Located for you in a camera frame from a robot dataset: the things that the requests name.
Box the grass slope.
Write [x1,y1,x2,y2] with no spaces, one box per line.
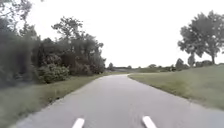
[127,64,224,111]

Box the distant row of trees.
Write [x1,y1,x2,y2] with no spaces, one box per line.
[107,58,214,74]

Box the grey asphalt path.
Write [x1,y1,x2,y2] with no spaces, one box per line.
[9,73,224,128]

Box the wood of trees and bushes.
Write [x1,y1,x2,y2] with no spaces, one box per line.
[0,0,107,88]

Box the grass verge beside wood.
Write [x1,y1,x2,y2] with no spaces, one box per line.
[0,72,111,128]

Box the large lone tree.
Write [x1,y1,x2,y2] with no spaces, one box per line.
[177,10,224,66]

